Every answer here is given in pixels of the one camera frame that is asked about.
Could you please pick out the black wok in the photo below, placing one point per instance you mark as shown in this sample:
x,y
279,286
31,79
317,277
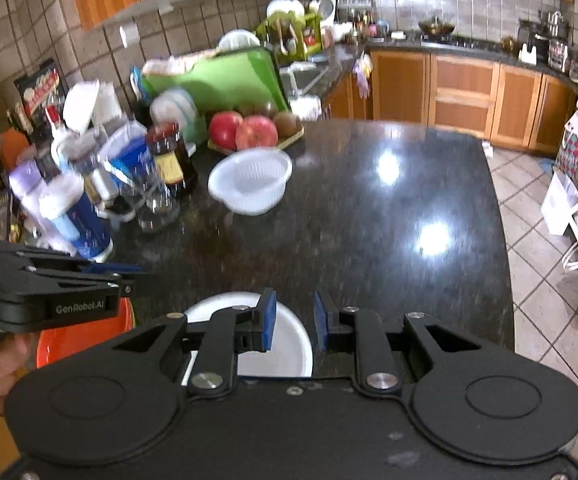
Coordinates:
x,y
436,26

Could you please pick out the wooden lower cabinets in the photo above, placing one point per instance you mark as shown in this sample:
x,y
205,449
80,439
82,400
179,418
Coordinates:
x,y
464,95

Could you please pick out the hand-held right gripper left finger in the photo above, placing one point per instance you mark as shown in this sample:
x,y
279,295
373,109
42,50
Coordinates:
x,y
268,320

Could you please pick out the blue tissue packet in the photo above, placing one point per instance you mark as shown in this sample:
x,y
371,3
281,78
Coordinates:
x,y
129,152

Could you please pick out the white plate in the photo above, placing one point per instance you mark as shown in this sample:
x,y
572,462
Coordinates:
x,y
284,6

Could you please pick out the lavender water bottle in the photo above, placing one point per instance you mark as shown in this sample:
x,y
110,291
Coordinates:
x,y
25,185

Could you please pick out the dark sauce jar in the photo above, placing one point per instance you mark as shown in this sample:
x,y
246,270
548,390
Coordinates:
x,y
169,160

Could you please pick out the brown kiwi fruit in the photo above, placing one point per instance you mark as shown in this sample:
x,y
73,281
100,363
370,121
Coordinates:
x,y
288,124

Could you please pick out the yellow fruit tray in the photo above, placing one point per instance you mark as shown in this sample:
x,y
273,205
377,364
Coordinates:
x,y
291,137

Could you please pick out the white shopping bag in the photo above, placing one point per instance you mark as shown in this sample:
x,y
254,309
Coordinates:
x,y
576,220

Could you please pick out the white wall socket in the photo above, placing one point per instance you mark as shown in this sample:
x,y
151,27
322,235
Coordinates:
x,y
129,35

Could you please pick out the red and black box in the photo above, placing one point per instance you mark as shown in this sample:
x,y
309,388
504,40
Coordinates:
x,y
39,87

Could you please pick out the blue and white tub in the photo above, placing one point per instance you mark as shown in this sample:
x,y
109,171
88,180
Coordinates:
x,y
76,225

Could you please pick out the green cutting board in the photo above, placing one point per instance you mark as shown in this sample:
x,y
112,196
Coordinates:
x,y
219,80

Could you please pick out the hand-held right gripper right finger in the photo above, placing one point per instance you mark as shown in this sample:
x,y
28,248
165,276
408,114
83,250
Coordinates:
x,y
321,321

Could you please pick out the white kettle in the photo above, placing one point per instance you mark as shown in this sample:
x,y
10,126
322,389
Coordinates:
x,y
327,10

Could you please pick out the gas stove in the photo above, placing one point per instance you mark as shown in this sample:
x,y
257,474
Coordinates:
x,y
469,41

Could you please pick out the stainless steel pot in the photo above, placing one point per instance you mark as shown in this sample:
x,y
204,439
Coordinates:
x,y
554,20

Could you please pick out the white dishes in rack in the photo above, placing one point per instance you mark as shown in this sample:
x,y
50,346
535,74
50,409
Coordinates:
x,y
176,107

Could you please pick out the white bottle with red cap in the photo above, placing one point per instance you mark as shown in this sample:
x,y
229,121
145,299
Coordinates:
x,y
56,125

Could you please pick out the red pomegranate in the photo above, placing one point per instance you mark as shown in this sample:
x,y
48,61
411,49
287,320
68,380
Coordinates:
x,y
256,132

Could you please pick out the white paper bag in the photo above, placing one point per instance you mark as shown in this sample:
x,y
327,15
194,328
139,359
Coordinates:
x,y
89,105

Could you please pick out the green dish rack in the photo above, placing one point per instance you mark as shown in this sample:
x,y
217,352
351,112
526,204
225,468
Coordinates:
x,y
309,42

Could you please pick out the clear glass cup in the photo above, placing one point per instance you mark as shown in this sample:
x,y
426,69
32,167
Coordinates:
x,y
156,200

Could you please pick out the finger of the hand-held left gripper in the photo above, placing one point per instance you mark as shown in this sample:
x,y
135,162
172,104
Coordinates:
x,y
119,268

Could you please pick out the orange plastic plate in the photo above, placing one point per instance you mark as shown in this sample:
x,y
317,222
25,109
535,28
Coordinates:
x,y
69,345

